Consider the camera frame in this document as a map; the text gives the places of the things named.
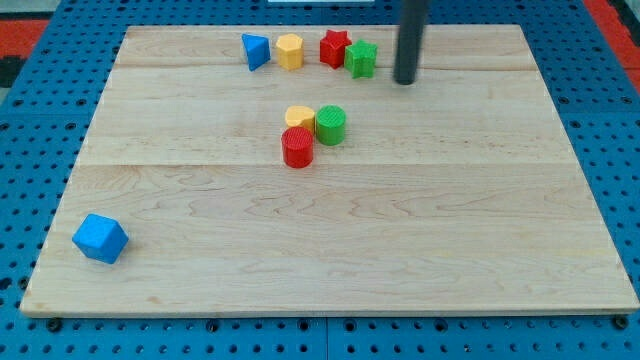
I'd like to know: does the green star block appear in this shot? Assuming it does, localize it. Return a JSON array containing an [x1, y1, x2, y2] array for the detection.
[[344, 39, 378, 79]]

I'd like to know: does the green cylinder block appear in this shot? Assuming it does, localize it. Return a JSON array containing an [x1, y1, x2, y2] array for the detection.
[[315, 105, 346, 146]]

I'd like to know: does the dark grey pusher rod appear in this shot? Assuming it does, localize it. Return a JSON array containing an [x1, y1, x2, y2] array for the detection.
[[393, 0, 431, 85]]

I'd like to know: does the red star block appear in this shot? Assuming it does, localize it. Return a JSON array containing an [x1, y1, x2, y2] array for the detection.
[[319, 29, 352, 69]]

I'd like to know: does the blue triangle block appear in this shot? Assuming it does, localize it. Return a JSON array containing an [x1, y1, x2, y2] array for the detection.
[[241, 33, 271, 71]]

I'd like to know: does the red cylinder block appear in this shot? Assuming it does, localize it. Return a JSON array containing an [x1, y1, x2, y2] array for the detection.
[[281, 127, 314, 168]]

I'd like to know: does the blue cube block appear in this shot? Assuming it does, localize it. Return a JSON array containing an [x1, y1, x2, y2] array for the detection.
[[72, 214, 129, 264]]

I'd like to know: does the light wooden board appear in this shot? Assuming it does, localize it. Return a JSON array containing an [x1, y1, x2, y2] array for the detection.
[[21, 25, 639, 318]]

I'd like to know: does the yellow hexagon block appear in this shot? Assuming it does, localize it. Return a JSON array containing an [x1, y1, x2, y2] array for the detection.
[[276, 33, 304, 71]]

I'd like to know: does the yellow heart block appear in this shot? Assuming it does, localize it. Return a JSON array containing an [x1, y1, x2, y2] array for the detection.
[[285, 105, 316, 134]]

